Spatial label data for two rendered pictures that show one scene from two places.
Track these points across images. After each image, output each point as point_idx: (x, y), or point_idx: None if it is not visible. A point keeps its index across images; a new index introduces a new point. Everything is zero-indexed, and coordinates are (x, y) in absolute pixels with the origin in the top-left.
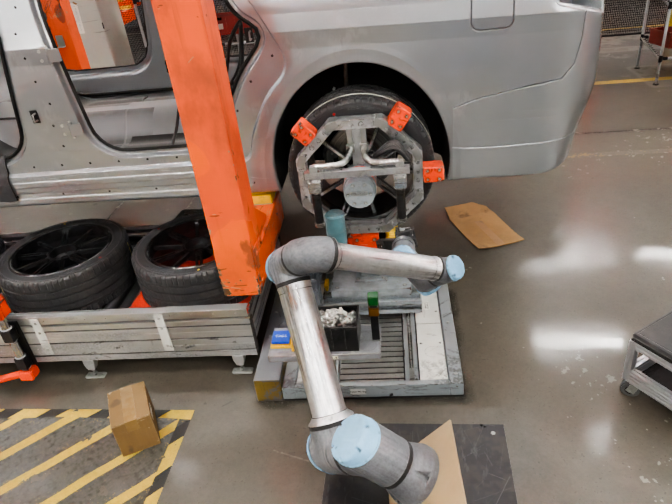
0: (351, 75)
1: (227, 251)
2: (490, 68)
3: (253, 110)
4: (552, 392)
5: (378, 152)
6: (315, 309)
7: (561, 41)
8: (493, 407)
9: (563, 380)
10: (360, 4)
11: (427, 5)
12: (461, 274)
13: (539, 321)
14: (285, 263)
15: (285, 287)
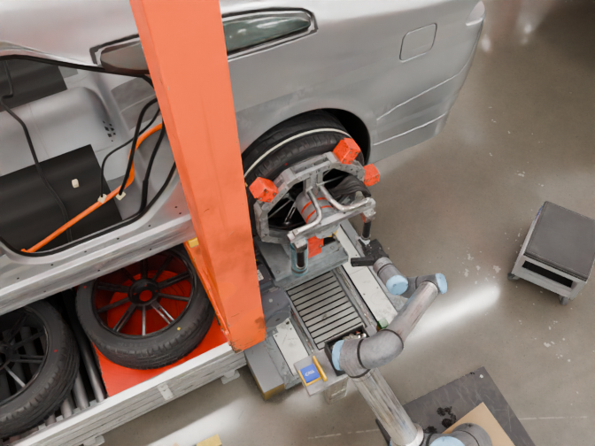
0: None
1: (243, 329)
2: (410, 83)
3: None
4: (467, 296)
5: (339, 191)
6: (382, 378)
7: (464, 49)
8: (436, 326)
9: (469, 282)
10: (308, 70)
11: (366, 54)
12: (446, 286)
13: (428, 230)
14: (366, 366)
15: (362, 377)
